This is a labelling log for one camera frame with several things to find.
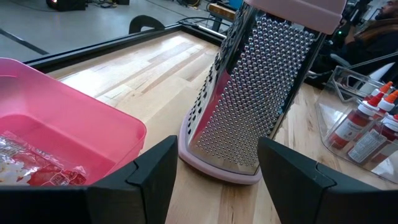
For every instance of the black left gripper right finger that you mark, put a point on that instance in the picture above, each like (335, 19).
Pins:
(289, 183)

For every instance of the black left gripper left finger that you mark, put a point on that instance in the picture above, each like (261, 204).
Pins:
(149, 180)

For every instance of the red food colouring bottle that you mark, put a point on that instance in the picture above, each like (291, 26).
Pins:
(367, 144)
(348, 127)
(392, 129)

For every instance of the red popcorn bag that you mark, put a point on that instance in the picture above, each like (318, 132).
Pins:
(40, 171)

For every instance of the pink steel box grater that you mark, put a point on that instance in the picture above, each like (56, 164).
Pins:
(248, 109)

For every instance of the clear plastic container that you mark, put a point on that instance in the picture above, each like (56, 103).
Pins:
(329, 105)

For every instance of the pink plastic tray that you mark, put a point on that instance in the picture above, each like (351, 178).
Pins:
(62, 109)

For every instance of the person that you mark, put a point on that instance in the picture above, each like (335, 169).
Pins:
(373, 43)

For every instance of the wooden bench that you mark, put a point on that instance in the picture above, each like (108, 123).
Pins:
(220, 11)

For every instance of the black floor box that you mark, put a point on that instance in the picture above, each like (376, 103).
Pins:
(66, 4)

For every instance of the black metal table frame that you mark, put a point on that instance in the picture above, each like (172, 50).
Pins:
(93, 51)

